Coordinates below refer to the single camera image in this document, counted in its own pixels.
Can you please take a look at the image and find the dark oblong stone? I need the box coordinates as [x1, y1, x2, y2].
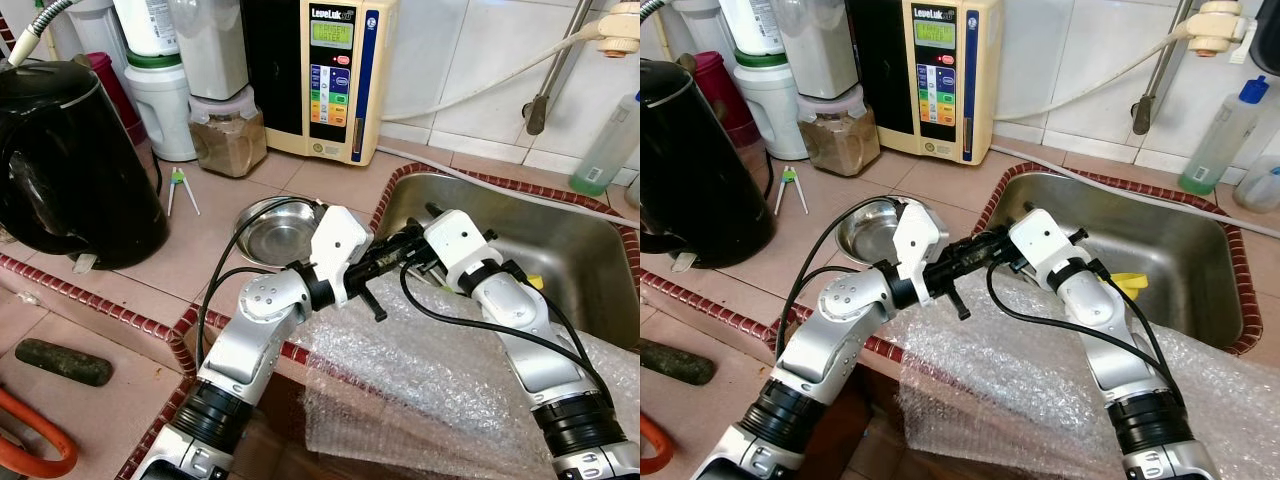
[640, 338, 716, 388]
[14, 338, 113, 388]

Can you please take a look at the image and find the cream sprayer hose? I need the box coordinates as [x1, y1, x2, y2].
[995, 28, 1201, 123]
[385, 28, 616, 123]

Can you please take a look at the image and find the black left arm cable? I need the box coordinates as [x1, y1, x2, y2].
[195, 197, 326, 366]
[775, 195, 916, 361]

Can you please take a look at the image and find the cream sprayer head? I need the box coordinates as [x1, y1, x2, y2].
[598, 3, 641, 56]
[1188, 0, 1246, 58]

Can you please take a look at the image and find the chrome faucet pipe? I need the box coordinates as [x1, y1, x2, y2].
[1132, 0, 1196, 136]
[525, 0, 593, 136]

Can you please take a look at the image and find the orange rubber hose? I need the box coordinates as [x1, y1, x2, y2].
[0, 388, 79, 479]
[640, 412, 673, 476]

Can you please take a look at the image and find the clear plastic container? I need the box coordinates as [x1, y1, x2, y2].
[775, 0, 856, 101]
[170, 0, 249, 101]

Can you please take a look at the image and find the cream water ionizer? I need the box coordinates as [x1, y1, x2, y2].
[242, 0, 401, 167]
[848, 0, 1004, 166]

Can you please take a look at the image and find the white plastic canister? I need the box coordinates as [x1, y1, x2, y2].
[733, 52, 806, 161]
[125, 52, 198, 163]

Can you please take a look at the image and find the stainless steel sink basin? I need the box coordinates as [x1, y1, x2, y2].
[372, 170, 641, 351]
[975, 170, 1263, 353]

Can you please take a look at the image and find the maroon plastic cup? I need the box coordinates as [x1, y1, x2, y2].
[85, 52, 146, 146]
[692, 50, 756, 146]

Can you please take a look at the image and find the black electric kettle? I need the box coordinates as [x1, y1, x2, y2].
[0, 58, 169, 271]
[640, 58, 776, 269]

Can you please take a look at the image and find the small steel bowl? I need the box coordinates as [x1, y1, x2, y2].
[232, 196, 326, 267]
[835, 196, 931, 267]

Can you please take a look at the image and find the small clear bottle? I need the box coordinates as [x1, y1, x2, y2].
[1232, 155, 1280, 213]

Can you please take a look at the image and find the white chopsticks green clip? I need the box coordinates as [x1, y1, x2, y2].
[773, 167, 809, 216]
[166, 167, 201, 218]

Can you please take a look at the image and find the green dish soap bottle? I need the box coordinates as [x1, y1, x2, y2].
[570, 92, 641, 198]
[1177, 75, 1269, 196]

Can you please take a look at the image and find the white bottle green label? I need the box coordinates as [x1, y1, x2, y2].
[112, 0, 181, 59]
[718, 0, 786, 59]

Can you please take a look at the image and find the brown powder jar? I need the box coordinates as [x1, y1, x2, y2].
[188, 88, 269, 179]
[798, 88, 881, 178]

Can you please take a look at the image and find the clear bubble wrap sheet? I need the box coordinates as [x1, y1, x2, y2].
[290, 270, 641, 480]
[895, 270, 1280, 480]

